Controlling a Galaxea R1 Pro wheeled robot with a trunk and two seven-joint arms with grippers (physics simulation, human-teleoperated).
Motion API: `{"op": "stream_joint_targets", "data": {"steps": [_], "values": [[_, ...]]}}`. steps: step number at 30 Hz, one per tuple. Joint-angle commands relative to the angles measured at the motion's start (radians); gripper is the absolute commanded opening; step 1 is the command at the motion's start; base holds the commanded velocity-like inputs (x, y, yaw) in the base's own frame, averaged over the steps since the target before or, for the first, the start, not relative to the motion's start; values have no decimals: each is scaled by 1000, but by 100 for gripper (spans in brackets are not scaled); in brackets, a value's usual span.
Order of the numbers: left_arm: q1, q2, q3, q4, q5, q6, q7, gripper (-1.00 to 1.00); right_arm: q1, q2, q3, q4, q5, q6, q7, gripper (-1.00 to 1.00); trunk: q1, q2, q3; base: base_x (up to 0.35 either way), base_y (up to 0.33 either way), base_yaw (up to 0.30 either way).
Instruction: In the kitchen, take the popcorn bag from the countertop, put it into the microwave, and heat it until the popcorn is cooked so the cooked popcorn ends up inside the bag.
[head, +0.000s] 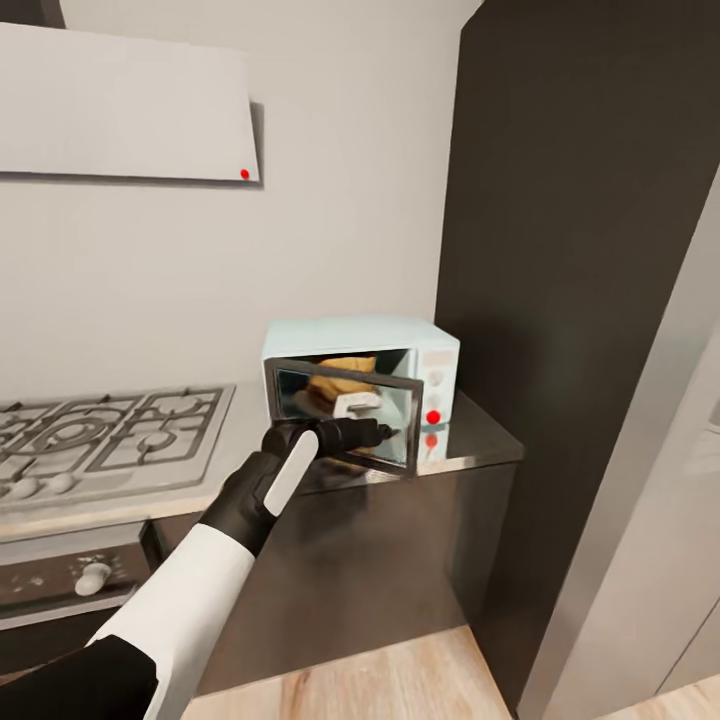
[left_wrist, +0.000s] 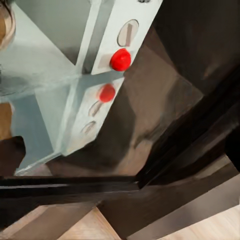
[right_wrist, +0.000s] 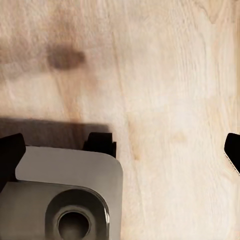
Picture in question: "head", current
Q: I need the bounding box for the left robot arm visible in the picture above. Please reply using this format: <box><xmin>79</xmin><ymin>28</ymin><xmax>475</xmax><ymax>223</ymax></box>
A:
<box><xmin>0</xmin><ymin>393</ymin><xmax>399</xmax><ymax>720</ymax></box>

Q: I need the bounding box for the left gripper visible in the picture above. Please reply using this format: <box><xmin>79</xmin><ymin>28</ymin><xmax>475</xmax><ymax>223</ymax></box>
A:
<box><xmin>333</xmin><ymin>417</ymin><xmax>399</xmax><ymax>455</ymax></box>

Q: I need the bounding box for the popcorn bag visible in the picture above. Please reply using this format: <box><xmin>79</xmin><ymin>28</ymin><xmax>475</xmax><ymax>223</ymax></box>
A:
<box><xmin>305</xmin><ymin>351</ymin><xmax>377</xmax><ymax>372</ymax></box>

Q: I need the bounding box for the microwave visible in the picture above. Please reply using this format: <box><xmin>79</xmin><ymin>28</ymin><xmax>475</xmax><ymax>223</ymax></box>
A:
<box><xmin>261</xmin><ymin>313</ymin><xmax>460</xmax><ymax>480</ymax></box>

